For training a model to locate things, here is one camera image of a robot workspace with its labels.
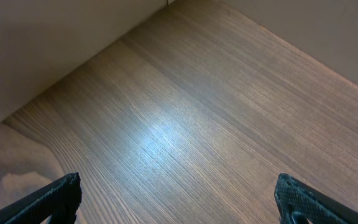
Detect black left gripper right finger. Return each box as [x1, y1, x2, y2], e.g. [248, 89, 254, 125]
[274, 173, 358, 224]

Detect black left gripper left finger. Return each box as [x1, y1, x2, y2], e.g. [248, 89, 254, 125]
[0, 172, 82, 224]

